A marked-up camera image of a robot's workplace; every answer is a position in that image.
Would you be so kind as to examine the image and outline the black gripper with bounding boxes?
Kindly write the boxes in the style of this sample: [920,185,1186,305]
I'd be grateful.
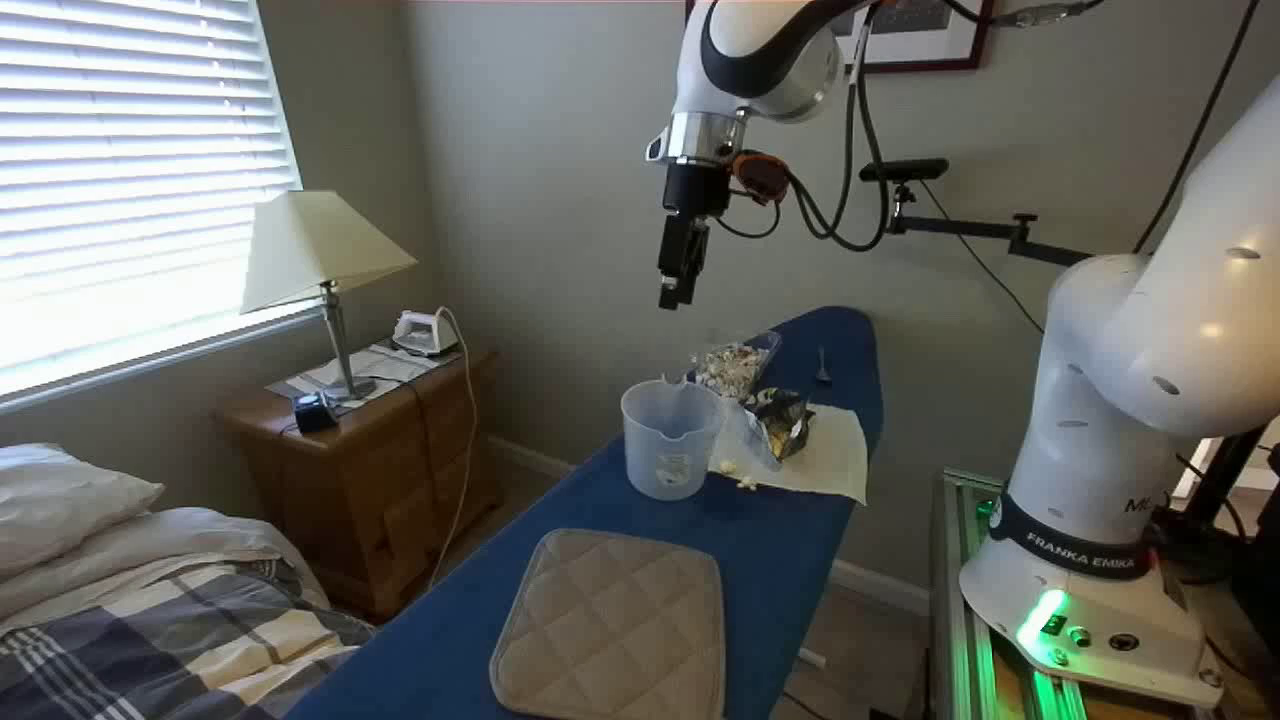
[656,157,738,315]

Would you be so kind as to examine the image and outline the clear bowl with contents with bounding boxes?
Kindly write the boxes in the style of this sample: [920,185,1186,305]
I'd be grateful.
[688,331,786,400]

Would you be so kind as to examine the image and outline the translucent plastic measuring cup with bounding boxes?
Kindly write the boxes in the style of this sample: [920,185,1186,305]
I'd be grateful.
[618,374,728,504]

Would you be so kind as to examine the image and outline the crumpled shiny foil wrapper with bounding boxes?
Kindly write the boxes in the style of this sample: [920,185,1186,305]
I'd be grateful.
[742,384,821,465]

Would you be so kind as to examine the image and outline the white cloth towel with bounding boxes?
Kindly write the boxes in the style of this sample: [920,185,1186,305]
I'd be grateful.
[705,397,874,510]

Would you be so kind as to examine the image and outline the white clothes iron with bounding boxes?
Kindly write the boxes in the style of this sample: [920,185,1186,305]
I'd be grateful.
[390,305,463,363]

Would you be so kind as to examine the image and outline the blue ironing board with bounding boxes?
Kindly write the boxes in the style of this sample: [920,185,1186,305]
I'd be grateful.
[285,305,890,720]

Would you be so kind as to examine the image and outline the papers on nightstand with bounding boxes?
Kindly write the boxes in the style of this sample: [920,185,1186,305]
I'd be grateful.
[271,340,444,412]

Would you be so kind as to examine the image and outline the gray quilted pot holder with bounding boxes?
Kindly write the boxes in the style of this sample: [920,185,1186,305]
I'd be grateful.
[486,524,734,720]

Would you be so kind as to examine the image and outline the cream shade table lamp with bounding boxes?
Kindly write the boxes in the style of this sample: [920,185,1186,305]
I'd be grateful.
[242,186,421,402]

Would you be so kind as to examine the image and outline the wooden nightstand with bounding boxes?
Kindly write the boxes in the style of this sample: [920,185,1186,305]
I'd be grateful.
[217,346,505,623]

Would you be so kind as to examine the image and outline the small black clock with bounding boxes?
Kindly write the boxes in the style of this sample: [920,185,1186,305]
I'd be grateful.
[293,386,342,438]

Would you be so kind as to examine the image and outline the white window blinds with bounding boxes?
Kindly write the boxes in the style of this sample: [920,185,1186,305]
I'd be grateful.
[0,0,308,402]

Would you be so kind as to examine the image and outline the white bed sheet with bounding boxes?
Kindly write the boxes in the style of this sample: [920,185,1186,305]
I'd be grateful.
[0,504,333,632]

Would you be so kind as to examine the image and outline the black equipment stand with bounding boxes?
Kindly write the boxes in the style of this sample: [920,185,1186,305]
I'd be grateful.
[1169,421,1280,652]

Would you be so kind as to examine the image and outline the plaid duvet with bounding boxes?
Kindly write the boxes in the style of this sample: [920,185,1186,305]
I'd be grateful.
[0,557,382,720]

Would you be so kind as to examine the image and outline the white pillow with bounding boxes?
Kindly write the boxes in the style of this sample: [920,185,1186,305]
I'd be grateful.
[0,438,167,582]

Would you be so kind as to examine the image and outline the black orange wrist camera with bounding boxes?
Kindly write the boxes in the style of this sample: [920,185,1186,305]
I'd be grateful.
[728,149,793,207]

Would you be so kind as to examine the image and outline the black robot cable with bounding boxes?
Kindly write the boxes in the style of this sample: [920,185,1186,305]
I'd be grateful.
[725,0,898,255]

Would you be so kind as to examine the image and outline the black stereo camera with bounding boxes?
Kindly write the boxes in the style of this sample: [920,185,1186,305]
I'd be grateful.
[857,157,953,186]

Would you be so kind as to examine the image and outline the white iron cord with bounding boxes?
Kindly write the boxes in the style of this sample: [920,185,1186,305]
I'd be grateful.
[423,305,486,590]

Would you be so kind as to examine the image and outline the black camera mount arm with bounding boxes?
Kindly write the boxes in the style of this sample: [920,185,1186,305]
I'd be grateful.
[885,175,1094,271]

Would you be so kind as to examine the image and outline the dark framed wall picture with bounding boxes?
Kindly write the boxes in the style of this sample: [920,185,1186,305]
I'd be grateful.
[853,0,1002,77]

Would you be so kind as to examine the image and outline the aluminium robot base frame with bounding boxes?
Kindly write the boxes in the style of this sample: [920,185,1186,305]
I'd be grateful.
[930,465,1231,720]

